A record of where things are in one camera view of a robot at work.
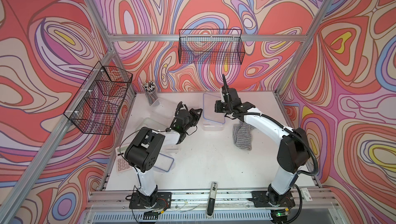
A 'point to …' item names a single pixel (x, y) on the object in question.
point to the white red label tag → (306, 194)
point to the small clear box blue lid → (169, 145)
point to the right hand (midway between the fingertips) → (216, 108)
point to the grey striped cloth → (242, 135)
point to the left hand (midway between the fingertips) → (206, 110)
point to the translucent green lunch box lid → (151, 123)
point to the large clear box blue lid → (209, 125)
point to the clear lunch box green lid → (163, 108)
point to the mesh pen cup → (149, 88)
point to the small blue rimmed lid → (164, 162)
